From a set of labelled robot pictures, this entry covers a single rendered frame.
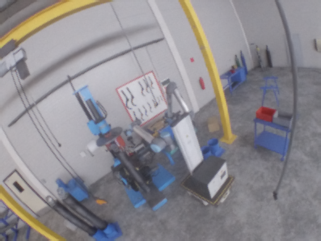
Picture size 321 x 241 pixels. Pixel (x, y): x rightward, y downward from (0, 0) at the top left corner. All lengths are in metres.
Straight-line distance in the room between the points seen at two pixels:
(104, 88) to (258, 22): 10.24
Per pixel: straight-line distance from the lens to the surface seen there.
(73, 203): 2.71
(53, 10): 2.61
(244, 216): 2.77
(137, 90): 4.69
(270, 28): 10.86
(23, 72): 2.30
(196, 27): 3.18
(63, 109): 4.55
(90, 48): 4.70
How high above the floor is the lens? 2.60
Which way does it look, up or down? 23 degrees down
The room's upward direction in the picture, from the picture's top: 25 degrees counter-clockwise
